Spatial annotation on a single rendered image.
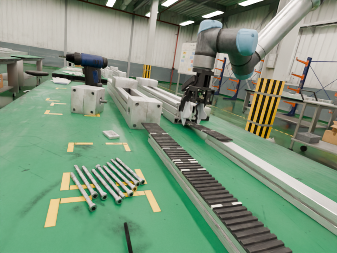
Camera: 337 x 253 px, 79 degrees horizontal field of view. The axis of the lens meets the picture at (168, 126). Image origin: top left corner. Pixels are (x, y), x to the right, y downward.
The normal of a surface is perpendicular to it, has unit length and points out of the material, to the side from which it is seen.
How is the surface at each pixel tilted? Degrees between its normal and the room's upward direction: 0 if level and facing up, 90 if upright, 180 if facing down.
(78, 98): 90
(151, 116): 90
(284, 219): 0
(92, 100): 90
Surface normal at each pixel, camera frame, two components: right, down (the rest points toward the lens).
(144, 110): 0.35, 0.30
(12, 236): 0.15, -0.95
